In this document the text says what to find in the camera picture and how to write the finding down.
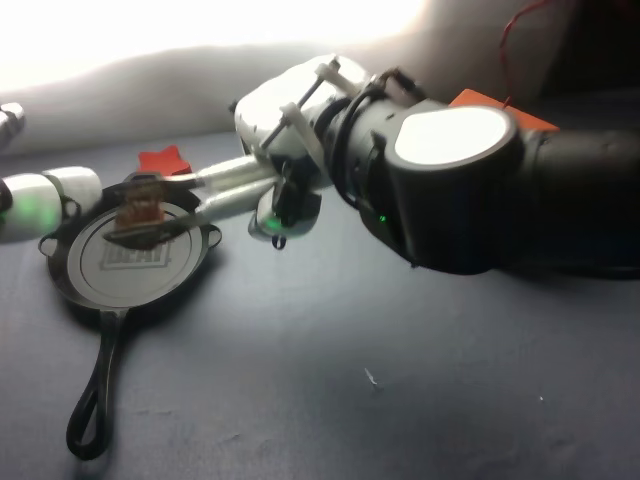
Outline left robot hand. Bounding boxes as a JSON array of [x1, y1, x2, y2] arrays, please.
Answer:
[[0, 102, 105, 246]]

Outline brown piece of meat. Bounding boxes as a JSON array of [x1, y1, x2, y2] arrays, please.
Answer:
[[117, 184, 166, 229]]

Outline metal tongs with taped handles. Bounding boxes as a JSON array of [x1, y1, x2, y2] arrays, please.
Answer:
[[102, 155, 281, 251]]

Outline black cast iron skillet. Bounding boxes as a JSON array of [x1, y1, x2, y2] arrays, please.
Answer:
[[38, 172, 224, 461]]

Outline red star block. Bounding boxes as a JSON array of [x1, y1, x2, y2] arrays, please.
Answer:
[[137, 144, 194, 177]]

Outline white backdrop sheet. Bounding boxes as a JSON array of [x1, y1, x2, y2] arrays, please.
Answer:
[[0, 0, 551, 156]]

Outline grey table cloth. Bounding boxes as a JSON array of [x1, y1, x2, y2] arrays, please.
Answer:
[[0, 92, 640, 480]]

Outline orange cube block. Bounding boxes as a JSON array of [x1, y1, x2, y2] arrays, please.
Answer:
[[447, 88, 560, 134]]

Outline thin red cable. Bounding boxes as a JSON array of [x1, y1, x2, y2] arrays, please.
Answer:
[[498, 0, 551, 109]]

